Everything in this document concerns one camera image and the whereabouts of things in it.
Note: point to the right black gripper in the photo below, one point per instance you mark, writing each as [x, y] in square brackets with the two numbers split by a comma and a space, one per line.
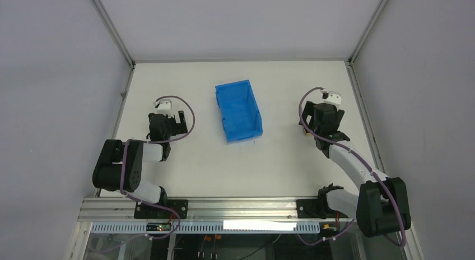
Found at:
[325, 112]

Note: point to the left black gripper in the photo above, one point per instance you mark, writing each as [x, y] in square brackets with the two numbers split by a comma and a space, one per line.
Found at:
[175, 124]

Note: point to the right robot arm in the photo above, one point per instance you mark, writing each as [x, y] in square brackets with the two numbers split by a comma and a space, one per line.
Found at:
[381, 205]

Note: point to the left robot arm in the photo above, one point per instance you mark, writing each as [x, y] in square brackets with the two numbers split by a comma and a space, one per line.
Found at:
[119, 166]

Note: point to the blue plastic bin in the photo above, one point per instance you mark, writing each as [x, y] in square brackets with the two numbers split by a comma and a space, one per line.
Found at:
[240, 116]

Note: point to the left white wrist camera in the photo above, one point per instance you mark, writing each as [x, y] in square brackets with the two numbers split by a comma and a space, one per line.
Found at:
[163, 106]

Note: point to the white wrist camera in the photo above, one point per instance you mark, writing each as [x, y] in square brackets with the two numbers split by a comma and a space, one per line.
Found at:
[331, 97]
[163, 106]

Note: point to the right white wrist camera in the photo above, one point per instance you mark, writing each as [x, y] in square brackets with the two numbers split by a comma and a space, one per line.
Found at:
[331, 97]

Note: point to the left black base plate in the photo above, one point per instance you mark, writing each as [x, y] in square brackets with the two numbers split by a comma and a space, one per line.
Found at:
[180, 206]

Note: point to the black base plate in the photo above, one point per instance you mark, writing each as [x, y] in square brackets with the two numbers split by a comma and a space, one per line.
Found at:
[180, 206]
[313, 208]

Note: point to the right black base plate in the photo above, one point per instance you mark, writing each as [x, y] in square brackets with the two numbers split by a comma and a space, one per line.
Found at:
[313, 208]

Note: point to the white slotted cable duct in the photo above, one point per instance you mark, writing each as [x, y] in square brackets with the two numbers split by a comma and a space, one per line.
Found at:
[202, 227]

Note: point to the aluminium mounting rail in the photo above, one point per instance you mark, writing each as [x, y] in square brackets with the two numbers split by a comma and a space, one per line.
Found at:
[201, 209]

